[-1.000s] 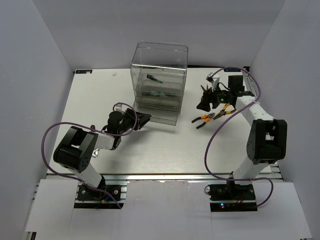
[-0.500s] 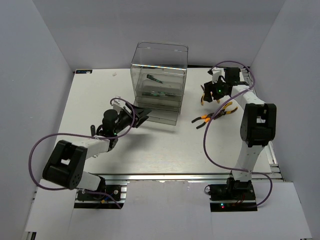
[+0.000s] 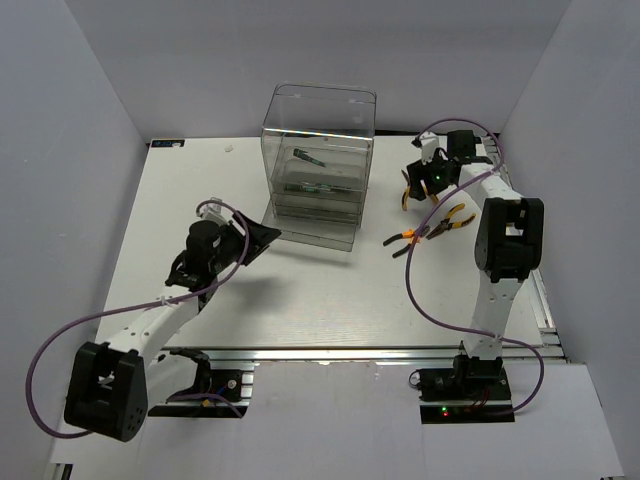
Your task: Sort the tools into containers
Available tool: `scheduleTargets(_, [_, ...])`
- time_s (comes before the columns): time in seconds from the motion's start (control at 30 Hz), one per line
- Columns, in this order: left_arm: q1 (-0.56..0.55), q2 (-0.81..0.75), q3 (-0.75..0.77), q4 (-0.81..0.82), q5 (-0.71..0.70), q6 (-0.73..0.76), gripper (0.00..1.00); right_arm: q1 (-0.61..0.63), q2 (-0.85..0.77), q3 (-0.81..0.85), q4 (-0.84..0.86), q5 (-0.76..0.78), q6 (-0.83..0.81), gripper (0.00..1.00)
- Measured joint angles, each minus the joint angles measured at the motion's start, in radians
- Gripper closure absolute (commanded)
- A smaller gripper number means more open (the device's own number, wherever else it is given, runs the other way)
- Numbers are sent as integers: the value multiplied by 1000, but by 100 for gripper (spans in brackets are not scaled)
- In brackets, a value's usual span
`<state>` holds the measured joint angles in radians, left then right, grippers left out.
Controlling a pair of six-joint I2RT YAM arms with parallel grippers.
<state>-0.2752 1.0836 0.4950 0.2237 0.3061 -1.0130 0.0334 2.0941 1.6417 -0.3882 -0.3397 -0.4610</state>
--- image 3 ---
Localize clear plastic drawer cabinet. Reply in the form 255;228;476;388
260;83;377;254

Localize front aluminium rail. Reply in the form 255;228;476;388
164;345;466;364

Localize left blue label sticker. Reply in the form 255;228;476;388
149;139;185;148

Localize green black screwdriver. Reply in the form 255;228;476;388
284;183;324;195
293;148;326;168
313;185;352;194

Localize clear hinged cabinet lid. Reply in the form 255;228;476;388
262;83;377;141

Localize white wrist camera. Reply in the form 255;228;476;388
196;197;232;226
419;132;440;165

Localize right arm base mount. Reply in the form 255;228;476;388
409;368;515;425

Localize yellow handled small pliers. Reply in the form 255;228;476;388
426;203;476;240

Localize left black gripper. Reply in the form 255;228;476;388
208;210;280;275

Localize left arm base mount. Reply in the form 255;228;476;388
148;368;254;419

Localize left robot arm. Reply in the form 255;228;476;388
63;213;281;442

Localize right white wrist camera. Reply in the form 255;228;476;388
419;132;440;165

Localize orange handled pliers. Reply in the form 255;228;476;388
382;226;431;259

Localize right aluminium rail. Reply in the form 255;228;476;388
482;134;571;361

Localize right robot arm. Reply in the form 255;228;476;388
406;130;544;399

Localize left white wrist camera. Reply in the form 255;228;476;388
196;197;232;226

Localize aluminium rail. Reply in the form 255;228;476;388
164;345;466;364
482;134;571;361

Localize yellow handled needle-nose pliers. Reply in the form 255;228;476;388
401;170;439;211

